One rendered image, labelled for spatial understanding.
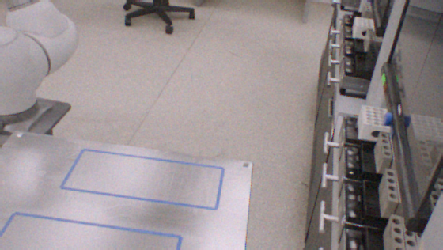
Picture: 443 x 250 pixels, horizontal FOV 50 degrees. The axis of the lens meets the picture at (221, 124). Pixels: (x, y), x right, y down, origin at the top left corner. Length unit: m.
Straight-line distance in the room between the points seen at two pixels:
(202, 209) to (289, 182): 1.42
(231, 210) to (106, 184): 0.28
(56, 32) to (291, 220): 1.30
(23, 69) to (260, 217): 1.25
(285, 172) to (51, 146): 1.50
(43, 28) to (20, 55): 0.16
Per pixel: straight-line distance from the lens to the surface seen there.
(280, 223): 2.20
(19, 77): 1.43
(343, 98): 1.69
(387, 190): 1.10
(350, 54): 1.82
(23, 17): 1.55
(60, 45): 1.56
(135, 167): 1.13
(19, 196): 1.10
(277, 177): 2.43
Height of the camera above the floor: 1.54
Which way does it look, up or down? 34 degrees down
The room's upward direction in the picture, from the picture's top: 6 degrees clockwise
